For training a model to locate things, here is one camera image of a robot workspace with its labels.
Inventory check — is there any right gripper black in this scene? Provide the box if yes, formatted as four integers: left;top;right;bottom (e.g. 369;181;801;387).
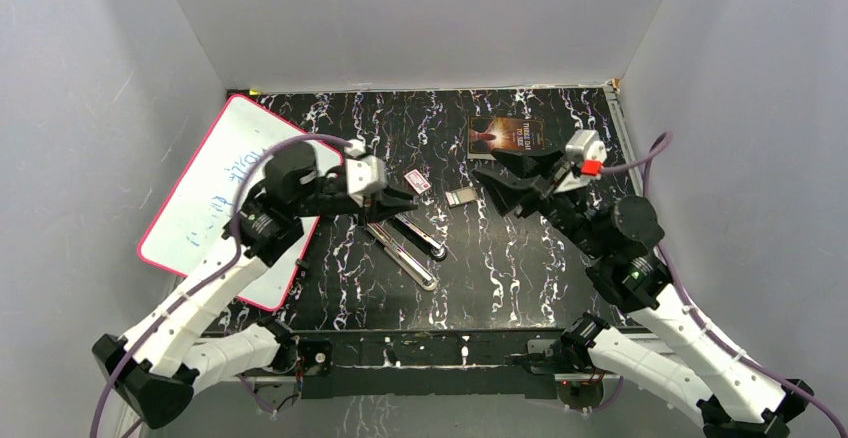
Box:
469;141;605;259

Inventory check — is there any small red staple box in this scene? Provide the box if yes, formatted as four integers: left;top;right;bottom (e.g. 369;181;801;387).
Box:
404;169;432;195

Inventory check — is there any cardboard staple tray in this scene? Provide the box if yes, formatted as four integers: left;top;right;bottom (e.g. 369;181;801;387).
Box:
445;187;479;208

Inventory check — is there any white stapler black handle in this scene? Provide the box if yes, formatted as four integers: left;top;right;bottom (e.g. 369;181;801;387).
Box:
365;223;438;291

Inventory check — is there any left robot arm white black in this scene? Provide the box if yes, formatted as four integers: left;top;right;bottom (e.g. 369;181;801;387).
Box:
92;134;416;429

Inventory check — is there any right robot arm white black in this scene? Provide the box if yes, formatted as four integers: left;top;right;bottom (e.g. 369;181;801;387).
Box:
475;146;814;437

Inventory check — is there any dark paperback book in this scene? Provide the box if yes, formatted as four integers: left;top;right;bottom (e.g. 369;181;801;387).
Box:
468;117;546;160

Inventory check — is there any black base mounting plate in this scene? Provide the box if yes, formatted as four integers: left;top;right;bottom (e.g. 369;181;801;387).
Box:
235;328;627;400

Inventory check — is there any pink-framed whiteboard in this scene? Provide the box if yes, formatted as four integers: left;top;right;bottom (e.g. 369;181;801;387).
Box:
137;95;343;312

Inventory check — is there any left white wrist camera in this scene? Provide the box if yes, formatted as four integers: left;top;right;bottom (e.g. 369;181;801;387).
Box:
344;139;388;198

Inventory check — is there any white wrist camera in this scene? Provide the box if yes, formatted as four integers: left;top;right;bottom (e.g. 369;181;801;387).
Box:
565;129;607;177
344;139;388;198

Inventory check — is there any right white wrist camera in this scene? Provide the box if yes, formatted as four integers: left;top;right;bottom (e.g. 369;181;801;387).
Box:
565;129;607;177

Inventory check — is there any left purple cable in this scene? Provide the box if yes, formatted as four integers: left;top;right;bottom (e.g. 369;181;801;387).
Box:
89;133;362;438

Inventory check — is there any aluminium frame rail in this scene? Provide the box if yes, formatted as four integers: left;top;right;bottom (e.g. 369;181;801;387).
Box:
115;332;747;438

